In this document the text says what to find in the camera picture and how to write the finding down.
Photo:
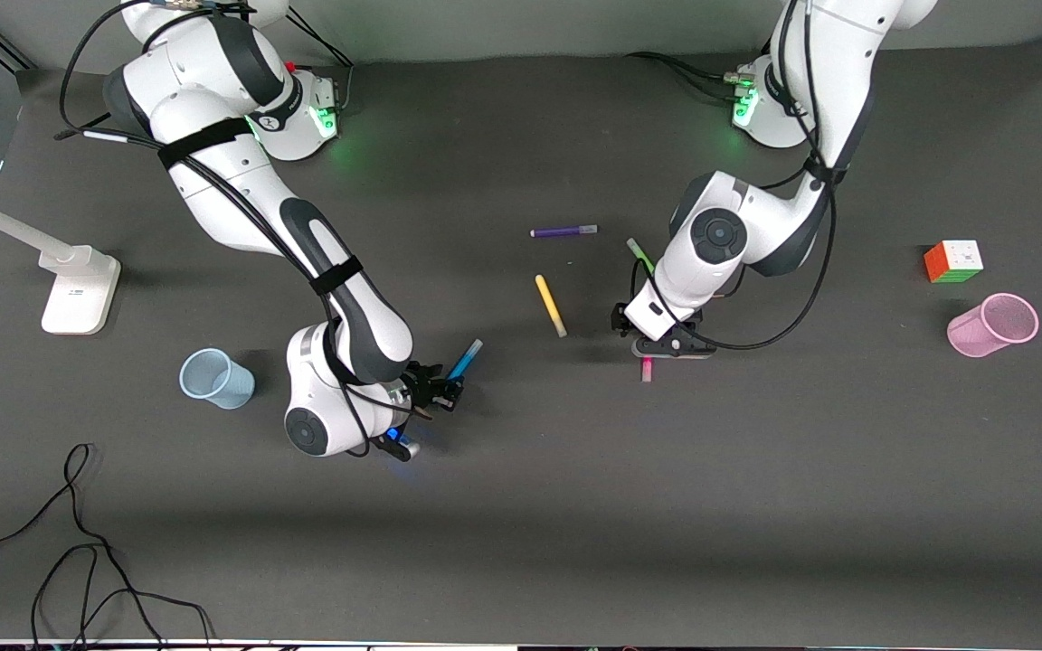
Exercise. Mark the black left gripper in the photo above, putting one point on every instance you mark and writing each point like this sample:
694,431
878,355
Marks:
620,320

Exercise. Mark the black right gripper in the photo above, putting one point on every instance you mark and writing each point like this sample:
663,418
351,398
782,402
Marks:
423,382

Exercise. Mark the blue marker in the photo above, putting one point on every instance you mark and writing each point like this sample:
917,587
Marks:
467,358

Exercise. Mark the pink marker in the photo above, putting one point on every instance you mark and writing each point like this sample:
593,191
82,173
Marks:
646,371

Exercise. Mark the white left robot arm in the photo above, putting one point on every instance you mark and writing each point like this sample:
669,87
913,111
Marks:
693,280

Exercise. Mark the green marker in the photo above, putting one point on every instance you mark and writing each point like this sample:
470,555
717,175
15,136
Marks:
639,251

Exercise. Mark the yellow marker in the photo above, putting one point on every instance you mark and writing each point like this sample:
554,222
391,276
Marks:
551,306

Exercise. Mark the purple marker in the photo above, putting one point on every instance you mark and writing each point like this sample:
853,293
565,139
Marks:
562,231

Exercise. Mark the blue plastic cup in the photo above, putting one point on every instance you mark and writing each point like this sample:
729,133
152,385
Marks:
218,382

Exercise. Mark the multicoloured puzzle cube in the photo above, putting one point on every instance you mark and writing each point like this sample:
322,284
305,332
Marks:
953,262

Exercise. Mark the pink mesh cup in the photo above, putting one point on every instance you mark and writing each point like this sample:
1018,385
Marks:
982,333

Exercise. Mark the white stand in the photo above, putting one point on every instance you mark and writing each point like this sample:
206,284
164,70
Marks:
78,298

